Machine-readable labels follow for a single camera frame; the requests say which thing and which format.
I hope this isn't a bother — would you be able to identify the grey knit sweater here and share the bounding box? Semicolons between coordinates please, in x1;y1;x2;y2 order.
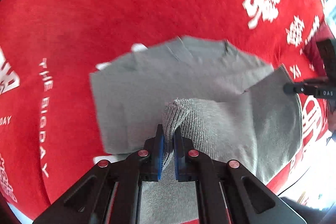
90;36;302;223

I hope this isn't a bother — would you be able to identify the red blanket with white print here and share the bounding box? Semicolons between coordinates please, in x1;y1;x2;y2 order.
1;0;327;219

